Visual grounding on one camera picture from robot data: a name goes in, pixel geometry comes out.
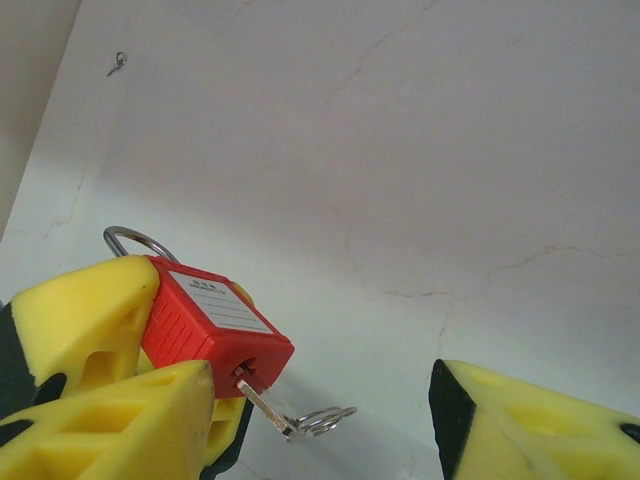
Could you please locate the red safety padlock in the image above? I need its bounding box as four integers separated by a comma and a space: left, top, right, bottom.
103, 225, 296, 401

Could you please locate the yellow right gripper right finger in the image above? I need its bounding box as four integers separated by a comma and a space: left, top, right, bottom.
430, 357, 640, 480

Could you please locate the silver key with ring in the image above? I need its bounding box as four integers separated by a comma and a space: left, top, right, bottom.
232, 364, 359, 444

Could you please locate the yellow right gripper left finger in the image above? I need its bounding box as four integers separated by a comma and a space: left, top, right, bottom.
0, 359, 217, 480

